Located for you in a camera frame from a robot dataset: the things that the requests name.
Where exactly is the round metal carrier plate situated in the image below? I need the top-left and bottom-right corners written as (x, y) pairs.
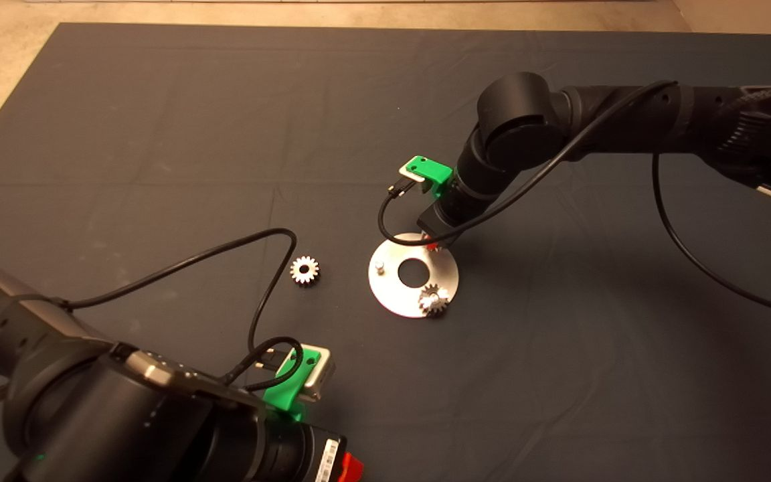
top-left (368, 232), bottom-right (460, 319)

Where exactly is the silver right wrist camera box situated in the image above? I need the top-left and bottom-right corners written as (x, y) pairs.
top-left (398, 165), bottom-right (430, 196)

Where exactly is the dark grey table cloth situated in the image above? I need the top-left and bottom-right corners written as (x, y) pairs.
top-left (0, 24), bottom-right (771, 482)

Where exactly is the black left camera cable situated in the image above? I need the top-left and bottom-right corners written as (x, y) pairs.
top-left (61, 228), bottom-right (307, 393)

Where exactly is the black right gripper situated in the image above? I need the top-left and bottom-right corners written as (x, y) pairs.
top-left (416, 187), bottom-right (490, 252)

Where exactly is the green right camera mount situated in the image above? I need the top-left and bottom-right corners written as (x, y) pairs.
top-left (404, 156), bottom-right (454, 199)

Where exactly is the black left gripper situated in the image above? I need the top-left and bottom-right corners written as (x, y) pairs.
top-left (264, 423), bottom-right (366, 482)

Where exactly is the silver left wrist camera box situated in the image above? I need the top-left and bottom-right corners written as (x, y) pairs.
top-left (295, 346), bottom-right (338, 404)

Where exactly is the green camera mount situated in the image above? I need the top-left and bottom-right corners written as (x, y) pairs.
top-left (404, 156), bottom-right (454, 199)
top-left (264, 345), bottom-right (325, 422)

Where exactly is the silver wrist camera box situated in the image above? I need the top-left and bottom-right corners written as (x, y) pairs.
top-left (398, 165), bottom-right (430, 196)
top-left (295, 346), bottom-right (338, 404)

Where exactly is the green left camera mount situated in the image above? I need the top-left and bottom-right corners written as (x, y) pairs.
top-left (264, 345), bottom-right (325, 422)

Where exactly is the shiny steel planetary gear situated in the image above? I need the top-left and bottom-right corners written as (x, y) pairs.
top-left (290, 256), bottom-right (321, 287)

